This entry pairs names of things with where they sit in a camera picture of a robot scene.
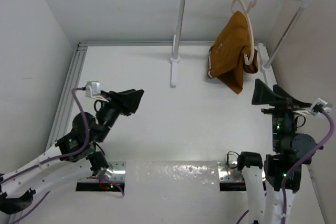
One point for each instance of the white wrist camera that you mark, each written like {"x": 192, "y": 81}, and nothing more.
{"x": 92, "y": 89}
{"x": 320, "y": 105}

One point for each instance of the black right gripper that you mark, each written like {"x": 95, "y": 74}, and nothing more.
{"x": 262, "y": 93}

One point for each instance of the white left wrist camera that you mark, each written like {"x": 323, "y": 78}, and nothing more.
{"x": 92, "y": 89}

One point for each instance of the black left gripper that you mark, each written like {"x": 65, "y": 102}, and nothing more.
{"x": 127, "y": 101}

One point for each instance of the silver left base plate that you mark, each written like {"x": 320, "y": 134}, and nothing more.
{"x": 111, "y": 179}

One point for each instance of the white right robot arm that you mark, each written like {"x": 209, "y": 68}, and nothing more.
{"x": 272, "y": 182}

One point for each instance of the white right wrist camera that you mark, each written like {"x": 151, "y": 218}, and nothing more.
{"x": 320, "y": 105}

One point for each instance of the wooden clothes hanger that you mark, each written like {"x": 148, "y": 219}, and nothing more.
{"x": 248, "y": 59}

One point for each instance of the white clothes rack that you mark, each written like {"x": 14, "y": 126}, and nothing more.
{"x": 247, "y": 5}

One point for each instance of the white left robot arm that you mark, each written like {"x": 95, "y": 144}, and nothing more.
{"x": 73, "y": 156}

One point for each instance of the brown trousers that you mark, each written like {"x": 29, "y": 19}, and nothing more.
{"x": 226, "y": 57}

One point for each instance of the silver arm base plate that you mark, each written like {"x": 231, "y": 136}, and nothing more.
{"x": 232, "y": 179}

